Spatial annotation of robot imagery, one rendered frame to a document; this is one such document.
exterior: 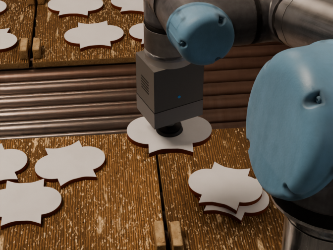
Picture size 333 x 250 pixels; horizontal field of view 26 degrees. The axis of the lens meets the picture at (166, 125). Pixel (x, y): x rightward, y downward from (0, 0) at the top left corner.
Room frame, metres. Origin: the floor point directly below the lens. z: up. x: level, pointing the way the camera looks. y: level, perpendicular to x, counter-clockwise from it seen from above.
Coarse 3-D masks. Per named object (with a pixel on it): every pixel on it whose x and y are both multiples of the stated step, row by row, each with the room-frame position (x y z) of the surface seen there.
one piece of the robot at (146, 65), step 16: (144, 48) 0.92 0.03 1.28; (144, 64) 0.89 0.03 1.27; (160, 64) 0.88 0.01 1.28; (176, 64) 0.88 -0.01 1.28; (192, 64) 0.90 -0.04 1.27; (144, 80) 0.90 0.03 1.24; (160, 80) 0.87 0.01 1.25; (176, 80) 0.88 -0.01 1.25; (192, 80) 0.90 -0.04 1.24; (144, 96) 0.90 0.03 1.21; (160, 96) 0.87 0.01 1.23; (176, 96) 0.88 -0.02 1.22; (192, 96) 0.90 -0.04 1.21; (144, 112) 0.90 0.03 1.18; (160, 112) 0.87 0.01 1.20; (176, 112) 0.88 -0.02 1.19; (192, 112) 0.90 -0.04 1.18
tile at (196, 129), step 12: (144, 120) 0.94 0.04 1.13; (192, 120) 0.94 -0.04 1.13; (204, 120) 0.94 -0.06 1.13; (132, 132) 0.90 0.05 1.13; (144, 132) 0.90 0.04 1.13; (156, 132) 0.90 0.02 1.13; (192, 132) 0.90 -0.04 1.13; (204, 132) 0.90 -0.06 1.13; (144, 144) 0.88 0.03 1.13; (156, 144) 0.87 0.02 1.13; (168, 144) 0.87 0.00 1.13; (180, 144) 0.87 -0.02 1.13; (192, 144) 0.87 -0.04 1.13
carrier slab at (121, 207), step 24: (24, 144) 1.12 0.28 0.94; (48, 144) 1.12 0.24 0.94; (96, 144) 1.12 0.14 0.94; (120, 144) 1.12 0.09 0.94; (120, 168) 1.04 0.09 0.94; (144, 168) 1.04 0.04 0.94; (72, 192) 0.98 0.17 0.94; (96, 192) 0.98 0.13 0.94; (120, 192) 0.98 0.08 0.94; (144, 192) 0.98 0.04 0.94; (72, 216) 0.91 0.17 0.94; (96, 216) 0.91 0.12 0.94; (120, 216) 0.91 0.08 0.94; (144, 216) 0.91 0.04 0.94; (0, 240) 0.86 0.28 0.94; (24, 240) 0.86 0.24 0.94; (48, 240) 0.86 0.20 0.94; (72, 240) 0.86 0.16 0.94; (96, 240) 0.86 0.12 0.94; (120, 240) 0.86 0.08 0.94; (144, 240) 0.86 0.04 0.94
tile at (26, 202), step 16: (0, 192) 0.97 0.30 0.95; (16, 192) 0.97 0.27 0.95; (32, 192) 0.97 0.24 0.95; (48, 192) 0.97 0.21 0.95; (0, 208) 0.92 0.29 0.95; (16, 208) 0.92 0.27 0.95; (32, 208) 0.92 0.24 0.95; (48, 208) 0.92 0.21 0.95; (16, 224) 0.89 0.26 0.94; (32, 224) 0.89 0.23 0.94
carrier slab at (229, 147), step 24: (216, 144) 1.12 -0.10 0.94; (240, 144) 1.12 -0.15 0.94; (168, 168) 1.04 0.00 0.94; (192, 168) 1.04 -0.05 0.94; (240, 168) 1.04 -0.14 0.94; (168, 192) 0.98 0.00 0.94; (168, 216) 0.91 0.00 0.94; (192, 216) 0.91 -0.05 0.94; (216, 216) 0.91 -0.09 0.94; (264, 216) 0.91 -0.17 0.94; (192, 240) 0.86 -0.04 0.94; (216, 240) 0.86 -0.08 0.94; (240, 240) 0.86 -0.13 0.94; (264, 240) 0.86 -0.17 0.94
